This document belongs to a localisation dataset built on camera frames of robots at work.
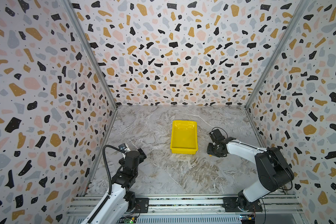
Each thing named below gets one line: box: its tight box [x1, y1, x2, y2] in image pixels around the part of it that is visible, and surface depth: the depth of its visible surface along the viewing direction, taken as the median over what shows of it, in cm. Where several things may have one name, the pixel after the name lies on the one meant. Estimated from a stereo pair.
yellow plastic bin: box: [170, 120, 198, 155], surface depth 99 cm
